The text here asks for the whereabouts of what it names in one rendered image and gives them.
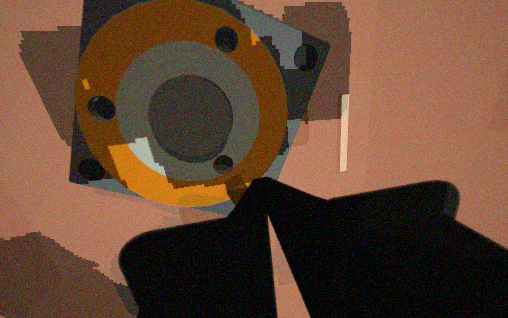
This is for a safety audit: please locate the orange round plate with holes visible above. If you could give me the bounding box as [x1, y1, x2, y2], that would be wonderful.
[74, 0, 288, 207]

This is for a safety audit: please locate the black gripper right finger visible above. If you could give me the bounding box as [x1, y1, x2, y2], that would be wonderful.
[261, 177, 460, 318]

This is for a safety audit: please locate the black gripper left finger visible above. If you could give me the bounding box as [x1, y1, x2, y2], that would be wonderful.
[119, 178, 278, 318]

